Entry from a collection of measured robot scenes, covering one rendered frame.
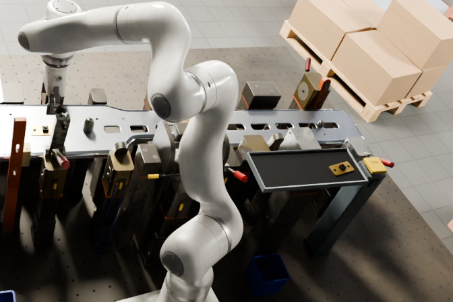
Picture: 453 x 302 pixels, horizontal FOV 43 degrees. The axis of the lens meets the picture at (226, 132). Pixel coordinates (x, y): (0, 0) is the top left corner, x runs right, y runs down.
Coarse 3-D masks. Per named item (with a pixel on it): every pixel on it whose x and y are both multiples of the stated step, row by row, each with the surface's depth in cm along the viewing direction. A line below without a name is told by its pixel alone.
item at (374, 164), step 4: (364, 160) 182; (368, 160) 182; (372, 160) 182; (376, 160) 183; (380, 160) 184; (368, 164) 180; (372, 164) 181; (376, 164) 182; (380, 164) 182; (368, 168) 180; (372, 168) 180; (376, 168) 180; (380, 168) 181; (384, 168) 182; (372, 172) 179; (376, 172) 179; (380, 172) 180; (384, 172) 181
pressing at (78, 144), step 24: (0, 120) 166; (48, 120) 172; (72, 120) 175; (96, 120) 179; (120, 120) 182; (144, 120) 186; (240, 120) 202; (264, 120) 206; (288, 120) 211; (312, 120) 215; (336, 120) 220; (0, 144) 160; (48, 144) 165; (72, 144) 168; (96, 144) 171; (336, 144) 210
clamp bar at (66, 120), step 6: (60, 108) 146; (60, 114) 146; (54, 120) 146; (60, 120) 144; (66, 120) 145; (54, 126) 147; (60, 126) 145; (66, 126) 146; (54, 132) 148; (60, 132) 148; (66, 132) 149; (54, 138) 150; (60, 138) 150; (54, 144) 152; (60, 144) 153; (60, 150) 155
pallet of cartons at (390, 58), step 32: (320, 0) 434; (352, 0) 453; (416, 0) 424; (288, 32) 450; (320, 32) 427; (352, 32) 417; (384, 32) 424; (416, 32) 403; (448, 32) 400; (320, 64) 441; (352, 64) 410; (384, 64) 394; (416, 64) 407; (352, 96) 422; (384, 96) 398; (416, 96) 430
